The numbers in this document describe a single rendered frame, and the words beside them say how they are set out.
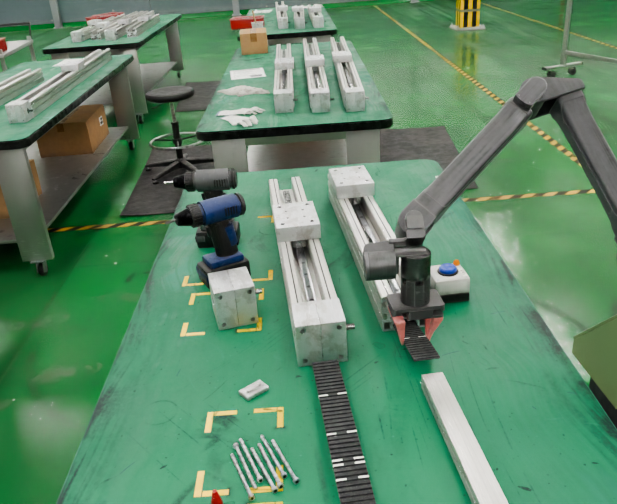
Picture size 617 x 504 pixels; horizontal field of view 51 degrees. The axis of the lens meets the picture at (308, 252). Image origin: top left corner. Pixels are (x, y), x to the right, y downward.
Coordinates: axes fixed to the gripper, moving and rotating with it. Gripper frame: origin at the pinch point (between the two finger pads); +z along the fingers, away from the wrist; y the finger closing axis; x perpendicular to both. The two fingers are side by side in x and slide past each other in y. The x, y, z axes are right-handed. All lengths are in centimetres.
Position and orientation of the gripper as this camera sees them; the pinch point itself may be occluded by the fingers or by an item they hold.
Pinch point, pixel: (414, 338)
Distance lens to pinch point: 132.8
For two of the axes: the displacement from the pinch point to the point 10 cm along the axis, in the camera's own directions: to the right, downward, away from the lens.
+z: 0.6, 9.0, 4.3
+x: 1.1, 4.3, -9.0
